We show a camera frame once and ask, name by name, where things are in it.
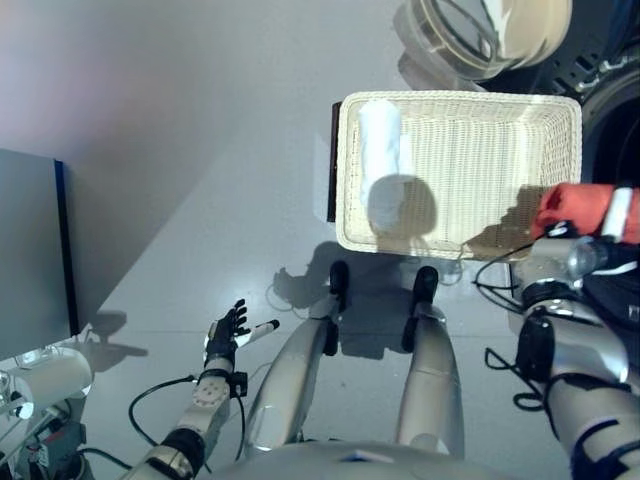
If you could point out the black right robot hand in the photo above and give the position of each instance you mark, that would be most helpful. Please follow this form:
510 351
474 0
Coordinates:
617 215

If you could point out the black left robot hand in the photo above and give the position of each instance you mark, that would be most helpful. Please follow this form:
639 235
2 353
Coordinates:
225 345

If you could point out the red cloth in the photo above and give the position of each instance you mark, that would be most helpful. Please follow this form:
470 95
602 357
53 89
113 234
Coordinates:
575 202

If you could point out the white cloth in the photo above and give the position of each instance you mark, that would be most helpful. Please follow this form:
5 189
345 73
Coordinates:
382 140

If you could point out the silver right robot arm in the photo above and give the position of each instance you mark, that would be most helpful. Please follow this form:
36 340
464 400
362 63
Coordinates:
580 350

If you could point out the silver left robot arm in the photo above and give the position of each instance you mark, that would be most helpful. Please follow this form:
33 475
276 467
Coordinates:
205 405

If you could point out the dark blue washing machine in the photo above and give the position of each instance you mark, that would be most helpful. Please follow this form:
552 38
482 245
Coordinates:
617 145

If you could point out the round washing machine door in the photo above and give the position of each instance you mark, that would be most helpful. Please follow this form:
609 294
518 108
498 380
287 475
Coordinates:
480 35

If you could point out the silver left robot leg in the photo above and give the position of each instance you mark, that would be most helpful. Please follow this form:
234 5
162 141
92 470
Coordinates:
295 370

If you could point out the silver robot leg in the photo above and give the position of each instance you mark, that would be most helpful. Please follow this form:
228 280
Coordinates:
295 370
430 370

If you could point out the cream wicker laundry basket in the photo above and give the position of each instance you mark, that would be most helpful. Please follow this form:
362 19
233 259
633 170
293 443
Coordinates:
475 165

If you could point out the grey robot torso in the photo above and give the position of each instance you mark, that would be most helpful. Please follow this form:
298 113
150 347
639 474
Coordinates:
350 462

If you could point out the silver right robot leg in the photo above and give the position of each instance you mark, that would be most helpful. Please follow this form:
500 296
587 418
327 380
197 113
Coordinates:
430 370

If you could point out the dark glossy stool box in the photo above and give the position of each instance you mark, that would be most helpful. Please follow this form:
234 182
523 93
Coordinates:
334 165

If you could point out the grey cabinet with dark edge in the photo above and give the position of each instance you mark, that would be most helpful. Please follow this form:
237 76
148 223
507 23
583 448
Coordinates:
30 250

